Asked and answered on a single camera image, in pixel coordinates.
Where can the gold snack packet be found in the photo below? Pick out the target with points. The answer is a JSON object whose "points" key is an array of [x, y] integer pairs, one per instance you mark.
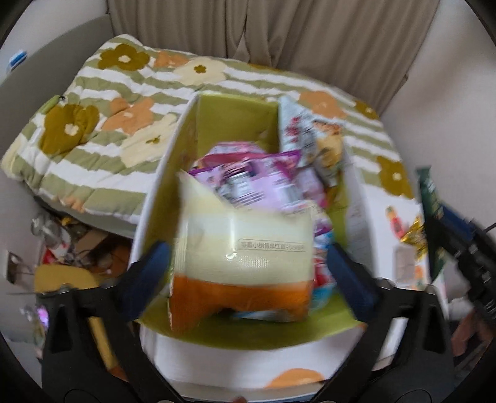
{"points": [[414, 236]]}

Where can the yellow box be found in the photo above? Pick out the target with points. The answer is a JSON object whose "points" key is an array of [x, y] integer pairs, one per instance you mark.
{"points": [[66, 279]]}

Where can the blue and white small item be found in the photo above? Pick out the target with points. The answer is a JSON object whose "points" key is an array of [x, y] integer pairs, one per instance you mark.
{"points": [[17, 60]]}

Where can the green-lined cardboard box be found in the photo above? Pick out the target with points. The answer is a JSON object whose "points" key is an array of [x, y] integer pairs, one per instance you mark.
{"points": [[232, 116]]}

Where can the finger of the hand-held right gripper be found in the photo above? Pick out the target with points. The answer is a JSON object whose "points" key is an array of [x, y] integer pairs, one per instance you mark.
{"points": [[455, 232]]}

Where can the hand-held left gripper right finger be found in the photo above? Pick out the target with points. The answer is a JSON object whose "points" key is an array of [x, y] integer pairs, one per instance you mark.
{"points": [[350, 283]]}

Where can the beige curtain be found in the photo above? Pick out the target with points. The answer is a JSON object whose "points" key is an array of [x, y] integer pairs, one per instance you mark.
{"points": [[310, 38]]}

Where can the dark green snack packet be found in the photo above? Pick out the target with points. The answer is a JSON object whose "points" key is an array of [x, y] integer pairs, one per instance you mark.
{"points": [[428, 201]]}

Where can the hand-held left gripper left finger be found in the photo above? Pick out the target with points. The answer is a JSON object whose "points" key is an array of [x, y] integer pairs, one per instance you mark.
{"points": [[147, 279]]}

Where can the orange and cream snack packet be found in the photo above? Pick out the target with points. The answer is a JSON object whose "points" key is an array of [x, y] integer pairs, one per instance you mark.
{"points": [[240, 232]]}

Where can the purple snack packet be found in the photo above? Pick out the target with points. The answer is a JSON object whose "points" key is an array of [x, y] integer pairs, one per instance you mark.
{"points": [[271, 170]]}

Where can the green striped floral blanket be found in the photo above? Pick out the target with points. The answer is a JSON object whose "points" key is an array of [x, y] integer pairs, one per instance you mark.
{"points": [[97, 162]]}

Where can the silver and yellow snack packet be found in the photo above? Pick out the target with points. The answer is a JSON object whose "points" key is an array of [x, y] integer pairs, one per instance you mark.
{"points": [[310, 135]]}

